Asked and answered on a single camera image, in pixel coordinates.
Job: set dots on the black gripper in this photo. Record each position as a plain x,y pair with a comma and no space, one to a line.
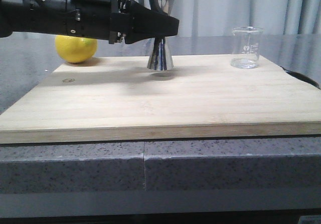
92,18

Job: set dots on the steel double jigger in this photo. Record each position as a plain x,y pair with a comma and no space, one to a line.
160,58

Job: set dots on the clear glass beaker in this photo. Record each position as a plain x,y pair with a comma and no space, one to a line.
246,45

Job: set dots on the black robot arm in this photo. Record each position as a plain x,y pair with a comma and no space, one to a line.
111,20

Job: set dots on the grey curtain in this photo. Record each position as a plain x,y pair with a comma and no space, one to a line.
201,18

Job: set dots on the yellow lemon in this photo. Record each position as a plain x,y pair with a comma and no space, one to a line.
75,49

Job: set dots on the light wooden cutting board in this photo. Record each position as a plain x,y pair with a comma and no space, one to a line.
118,98

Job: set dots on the black round object behind board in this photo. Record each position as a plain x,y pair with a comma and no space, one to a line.
302,77

